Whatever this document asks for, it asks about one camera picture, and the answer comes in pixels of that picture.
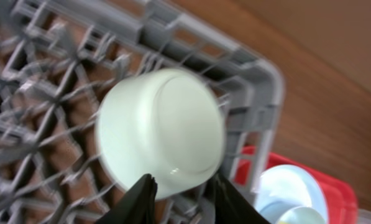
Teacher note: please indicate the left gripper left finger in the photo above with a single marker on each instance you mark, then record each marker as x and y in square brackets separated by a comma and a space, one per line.
[137, 206]

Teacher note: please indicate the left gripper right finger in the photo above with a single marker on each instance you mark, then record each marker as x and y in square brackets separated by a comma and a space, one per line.
[231, 207]

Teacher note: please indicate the grey dishwasher rack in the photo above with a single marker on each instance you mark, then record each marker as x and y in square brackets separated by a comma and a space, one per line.
[58, 58]

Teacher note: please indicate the light blue plate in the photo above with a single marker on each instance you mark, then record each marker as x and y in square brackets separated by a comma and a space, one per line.
[287, 186]

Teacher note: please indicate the small green bowl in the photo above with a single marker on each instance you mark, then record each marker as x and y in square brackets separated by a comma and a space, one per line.
[301, 215]

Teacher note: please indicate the red plastic tray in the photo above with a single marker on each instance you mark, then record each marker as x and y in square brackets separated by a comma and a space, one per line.
[341, 200]

